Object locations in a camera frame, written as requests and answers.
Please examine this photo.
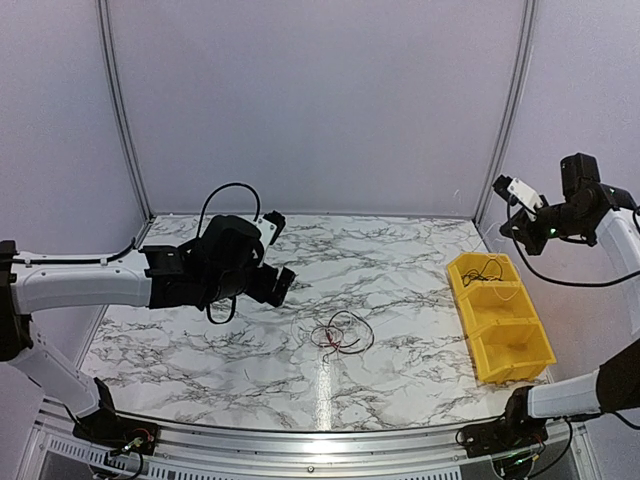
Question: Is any left arm black hose cable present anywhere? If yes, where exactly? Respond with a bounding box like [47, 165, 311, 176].
[197, 181, 264, 326]

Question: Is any front aluminium rail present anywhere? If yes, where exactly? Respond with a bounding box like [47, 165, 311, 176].
[16, 399, 604, 479]

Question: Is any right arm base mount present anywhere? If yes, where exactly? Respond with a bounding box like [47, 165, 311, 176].
[455, 387, 548, 458]

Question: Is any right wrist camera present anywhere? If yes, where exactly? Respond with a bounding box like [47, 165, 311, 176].
[492, 175, 544, 220]

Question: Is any red thin cable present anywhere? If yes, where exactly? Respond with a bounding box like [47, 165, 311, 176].
[309, 309, 375, 365]

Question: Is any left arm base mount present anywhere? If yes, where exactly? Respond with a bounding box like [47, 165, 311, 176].
[70, 378, 160, 455]

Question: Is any right arm black hose cable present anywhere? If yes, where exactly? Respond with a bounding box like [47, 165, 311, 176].
[504, 197, 640, 289]

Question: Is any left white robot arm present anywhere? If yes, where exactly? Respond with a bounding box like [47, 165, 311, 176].
[1, 211, 295, 445]

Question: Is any right aluminium frame post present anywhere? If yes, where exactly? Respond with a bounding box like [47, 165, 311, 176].
[473, 0, 539, 225]

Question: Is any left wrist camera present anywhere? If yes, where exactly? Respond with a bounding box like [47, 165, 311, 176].
[254, 211, 286, 250]

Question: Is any yellow three-compartment bin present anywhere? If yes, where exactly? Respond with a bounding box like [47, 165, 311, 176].
[447, 252, 556, 384]

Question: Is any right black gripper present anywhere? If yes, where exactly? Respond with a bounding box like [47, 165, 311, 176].
[500, 201, 590, 256]

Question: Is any left aluminium frame post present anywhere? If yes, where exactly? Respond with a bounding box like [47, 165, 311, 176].
[95, 0, 154, 222]

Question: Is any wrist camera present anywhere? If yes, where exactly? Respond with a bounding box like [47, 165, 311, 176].
[492, 175, 544, 220]
[254, 211, 286, 250]

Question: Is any arm black hose cable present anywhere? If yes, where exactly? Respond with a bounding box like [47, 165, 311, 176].
[197, 181, 264, 326]
[504, 197, 640, 289]

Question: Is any aluminium frame post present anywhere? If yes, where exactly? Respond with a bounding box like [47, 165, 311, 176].
[95, 0, 154, 222]
[473, 0, 539, 225]

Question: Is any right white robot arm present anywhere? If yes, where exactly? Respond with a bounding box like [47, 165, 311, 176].
[493, 153, 639, 448]

